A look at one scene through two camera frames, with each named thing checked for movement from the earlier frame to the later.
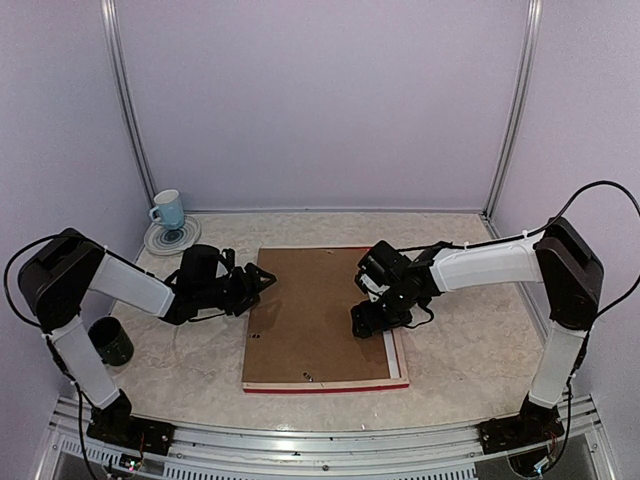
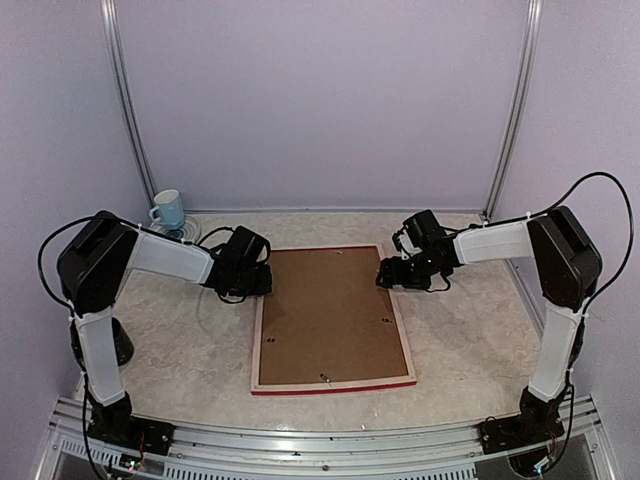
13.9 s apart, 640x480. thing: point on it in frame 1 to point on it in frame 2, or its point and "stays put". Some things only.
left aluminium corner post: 118,74 stays put
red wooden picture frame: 300,337 stays put
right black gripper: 367,323 to 390,268
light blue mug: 168,210 stays put
